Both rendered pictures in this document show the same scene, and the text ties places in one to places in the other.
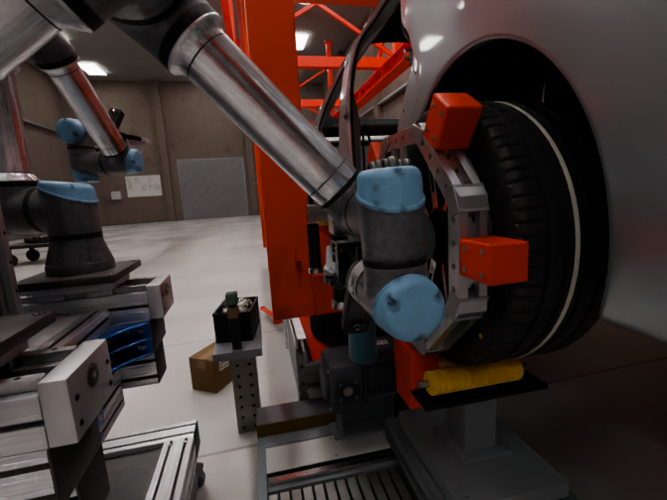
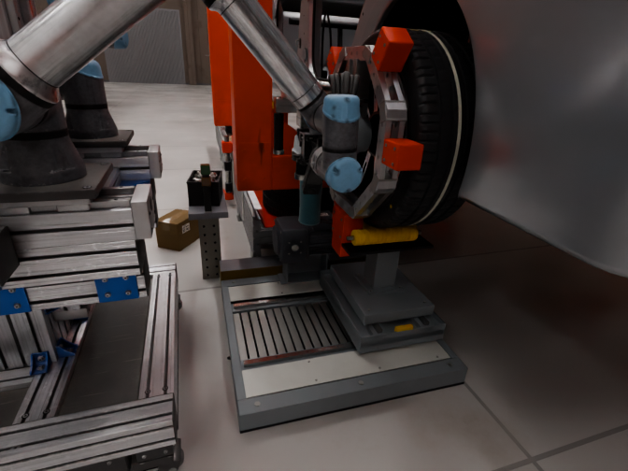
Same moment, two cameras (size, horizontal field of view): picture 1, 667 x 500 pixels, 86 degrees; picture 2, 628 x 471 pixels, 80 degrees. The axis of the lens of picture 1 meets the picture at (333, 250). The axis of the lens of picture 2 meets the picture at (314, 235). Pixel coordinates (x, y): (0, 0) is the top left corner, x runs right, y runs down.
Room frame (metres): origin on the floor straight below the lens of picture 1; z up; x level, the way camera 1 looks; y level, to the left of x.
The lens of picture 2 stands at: (-0.38, 0.06, 1.06)
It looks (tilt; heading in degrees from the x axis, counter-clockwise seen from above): 24 degrees down; 354
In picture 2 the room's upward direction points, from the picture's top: 3 degrees clockwise
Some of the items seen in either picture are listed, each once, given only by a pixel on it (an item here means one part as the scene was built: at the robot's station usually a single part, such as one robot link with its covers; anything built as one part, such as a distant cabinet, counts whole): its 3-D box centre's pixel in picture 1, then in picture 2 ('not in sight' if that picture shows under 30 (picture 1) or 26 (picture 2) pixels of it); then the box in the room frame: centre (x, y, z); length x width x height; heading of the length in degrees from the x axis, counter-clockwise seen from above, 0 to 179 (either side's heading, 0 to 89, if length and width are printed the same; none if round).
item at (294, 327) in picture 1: (283, 289); (235, 168); (2.60, 0.39, 0.28); 2.47 x 0.09 x 0.22; 12
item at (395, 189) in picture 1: (386, 215); (337, 121); (0.43, -0.07, 0.95); 0.11 x 0.08 x 0.11; 11
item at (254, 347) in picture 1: (240, 332); (206, 200); (1.39, 0.40, 0.44); 0.43 x 0.17 x 0.03; 12
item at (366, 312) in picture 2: (470, 411); (380, 264); (0.95, -0.37, 0.32); 0.40 x 0.30 x 0.28; 12
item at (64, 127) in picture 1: (78, 133); not in sight; (1.18, 0.79, 1.21); 0.11 x 0.08 x 0.09; 179
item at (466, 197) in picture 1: (412, 238); (355, 134); (0.92, -0.21, 0.85); 0.54 x 0.07 x 0.54; 12
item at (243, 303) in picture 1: (237, 316); (206, 186); (1.36, 0.40, 0.51); 0.20 x 0.14 x 0.13; 3
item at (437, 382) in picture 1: (473, 375); (384, 235); (0.82, -0.33, 0.51); 0.29 x 0.06 x 0.06; 102
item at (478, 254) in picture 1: (491, 259); (401, 154); (0.61, -0.28, 0.85); 0.09 x 0.08 x 0.07; 12
